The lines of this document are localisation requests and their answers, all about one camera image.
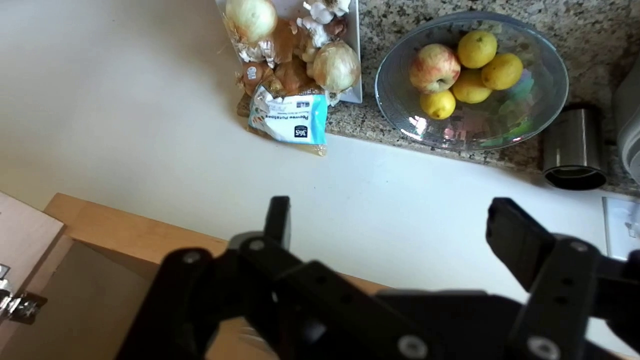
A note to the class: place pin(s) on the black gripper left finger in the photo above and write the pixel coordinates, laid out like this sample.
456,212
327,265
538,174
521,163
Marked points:
267,281

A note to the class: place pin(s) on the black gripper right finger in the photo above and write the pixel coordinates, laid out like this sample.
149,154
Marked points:
561,281

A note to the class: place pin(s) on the narrow wooden cupboard door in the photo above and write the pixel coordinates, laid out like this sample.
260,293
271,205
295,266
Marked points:
100,293

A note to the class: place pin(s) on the clear glass fruit bowl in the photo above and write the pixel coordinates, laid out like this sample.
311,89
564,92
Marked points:
532,126

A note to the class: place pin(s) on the blue white packet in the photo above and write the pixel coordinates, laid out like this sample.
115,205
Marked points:
293,121

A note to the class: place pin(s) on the yellow lemon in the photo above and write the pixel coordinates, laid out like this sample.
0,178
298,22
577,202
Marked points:
476,49
438,104
473,89
502,71

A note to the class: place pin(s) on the brown onion skins pile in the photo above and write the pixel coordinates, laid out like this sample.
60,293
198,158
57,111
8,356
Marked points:
287,62

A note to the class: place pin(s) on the yellow onion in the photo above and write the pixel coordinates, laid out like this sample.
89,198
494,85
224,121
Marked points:
332,64
251,16

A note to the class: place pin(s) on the red yellow apple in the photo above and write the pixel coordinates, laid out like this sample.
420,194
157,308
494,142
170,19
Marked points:
434,66

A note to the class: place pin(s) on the white rectangular tray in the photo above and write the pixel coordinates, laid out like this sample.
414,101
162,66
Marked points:
354,40

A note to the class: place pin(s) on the white garlic pieces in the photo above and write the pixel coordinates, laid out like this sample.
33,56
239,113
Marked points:
320,21

